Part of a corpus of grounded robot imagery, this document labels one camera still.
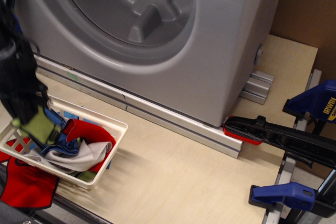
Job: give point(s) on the short aluminium extrusion piece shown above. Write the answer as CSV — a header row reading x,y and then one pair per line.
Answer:
x,y
257,87

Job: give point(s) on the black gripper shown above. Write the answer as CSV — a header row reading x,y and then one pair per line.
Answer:
x,y
22,94

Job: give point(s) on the grey toy washing machine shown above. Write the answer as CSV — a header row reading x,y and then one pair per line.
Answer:
x,y
190,56

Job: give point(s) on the blue clamp lower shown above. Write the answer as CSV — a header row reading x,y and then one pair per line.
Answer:
x,y
293,195

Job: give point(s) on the blue cloth with black trim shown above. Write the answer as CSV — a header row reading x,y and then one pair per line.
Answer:
x,y
65,145

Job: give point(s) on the brown cardboard box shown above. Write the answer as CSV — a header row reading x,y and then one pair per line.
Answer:
x,y
310,22

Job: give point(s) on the red cloth under basket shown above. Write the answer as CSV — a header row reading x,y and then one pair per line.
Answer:
x,y
27,187

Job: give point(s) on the blue Irwin clamp upper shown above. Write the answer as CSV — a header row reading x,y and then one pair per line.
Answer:
x,y
318,101

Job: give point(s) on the green cloth at basket bottom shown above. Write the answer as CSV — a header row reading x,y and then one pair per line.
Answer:
x,y
86,176

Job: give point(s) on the grey white cloth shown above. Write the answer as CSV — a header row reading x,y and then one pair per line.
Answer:
x,y
90,157

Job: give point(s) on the long aluminium extrusion rail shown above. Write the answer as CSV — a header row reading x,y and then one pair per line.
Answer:
x,y
210,136

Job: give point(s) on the green cloth with black trim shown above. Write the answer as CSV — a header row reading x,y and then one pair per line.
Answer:
x,y
44,127

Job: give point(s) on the white plastic basket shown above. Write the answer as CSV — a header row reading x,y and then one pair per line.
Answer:
x,y
13,143

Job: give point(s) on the black red bar clamp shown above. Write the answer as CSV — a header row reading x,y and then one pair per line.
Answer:
x,y
301,144

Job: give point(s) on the red cloth in basket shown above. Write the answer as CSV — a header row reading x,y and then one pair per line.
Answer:
x,y
87,133

